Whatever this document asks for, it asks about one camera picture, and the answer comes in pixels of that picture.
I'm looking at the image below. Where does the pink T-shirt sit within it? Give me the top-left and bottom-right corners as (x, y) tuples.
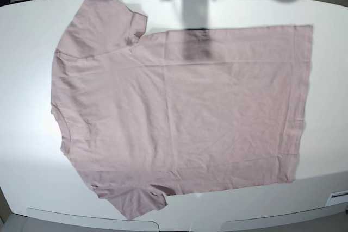
(51, 0), (313, 220)

